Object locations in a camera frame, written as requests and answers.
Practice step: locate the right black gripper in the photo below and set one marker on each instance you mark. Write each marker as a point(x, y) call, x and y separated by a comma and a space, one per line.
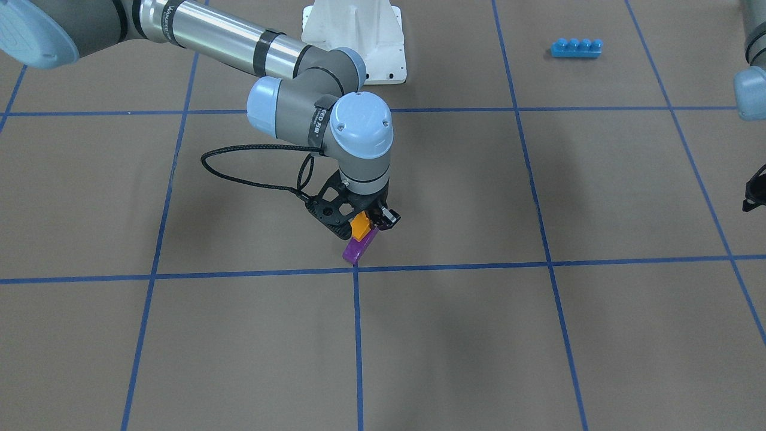
point(377, 206)

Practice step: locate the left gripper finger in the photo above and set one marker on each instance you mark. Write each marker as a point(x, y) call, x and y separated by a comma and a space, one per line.
point(755, 191)

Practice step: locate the orange trapezoid block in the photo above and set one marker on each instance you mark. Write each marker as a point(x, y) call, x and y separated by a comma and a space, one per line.
point(361, 226)

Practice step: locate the purple trapezoid block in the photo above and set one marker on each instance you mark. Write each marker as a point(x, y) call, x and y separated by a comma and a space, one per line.
point(355, 249)

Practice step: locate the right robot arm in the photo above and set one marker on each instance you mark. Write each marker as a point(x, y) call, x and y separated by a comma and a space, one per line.
point(306, 98)

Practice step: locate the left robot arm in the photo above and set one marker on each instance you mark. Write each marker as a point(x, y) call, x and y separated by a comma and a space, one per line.
point(749, 87)

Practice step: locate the long blue studded block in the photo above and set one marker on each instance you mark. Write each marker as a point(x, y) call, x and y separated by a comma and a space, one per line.
point(575, 48)

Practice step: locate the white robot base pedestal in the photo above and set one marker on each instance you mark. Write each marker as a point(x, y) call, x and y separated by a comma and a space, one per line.
point(372, 29)

